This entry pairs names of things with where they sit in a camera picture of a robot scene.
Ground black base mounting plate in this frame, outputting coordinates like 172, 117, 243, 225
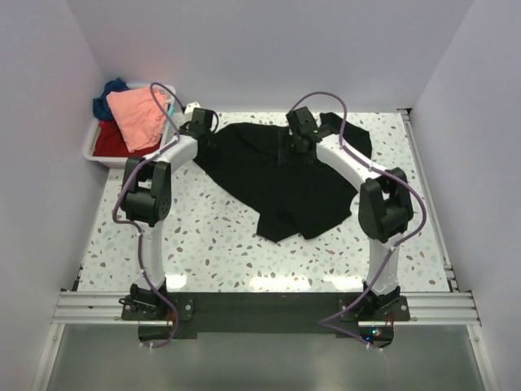
119, 292, 411, 346

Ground black t shirt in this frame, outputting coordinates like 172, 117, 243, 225
195, 122, 357, 242

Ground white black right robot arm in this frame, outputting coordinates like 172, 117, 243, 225
278, 107, 414, 320

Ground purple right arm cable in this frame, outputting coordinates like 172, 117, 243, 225
319, 91, 428, 342

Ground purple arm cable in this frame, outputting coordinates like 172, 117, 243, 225
319, 91, 428, 342
112, 81, 184, 348

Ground white plastic laundry basket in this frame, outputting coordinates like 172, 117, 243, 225
83, 83, 177, 170

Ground aluminium front rail frame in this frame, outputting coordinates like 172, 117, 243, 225
51, 292, 480, 328

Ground aluminium right side rail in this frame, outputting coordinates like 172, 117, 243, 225
397, 109, 460, 293

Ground blue t shirt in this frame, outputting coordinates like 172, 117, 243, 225
92, 77, 129, 121

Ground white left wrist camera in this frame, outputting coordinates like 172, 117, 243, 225
184, 102, 200, 116

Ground salmon pink t shirt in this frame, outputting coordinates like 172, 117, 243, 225
107, 86, 169, 152

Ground red t shirt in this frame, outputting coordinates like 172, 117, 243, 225
93, 121, 160, 158

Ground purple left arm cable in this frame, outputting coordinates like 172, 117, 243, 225
112, 81, 184, 348

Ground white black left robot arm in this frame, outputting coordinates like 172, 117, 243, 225
113, 104, 219, 319

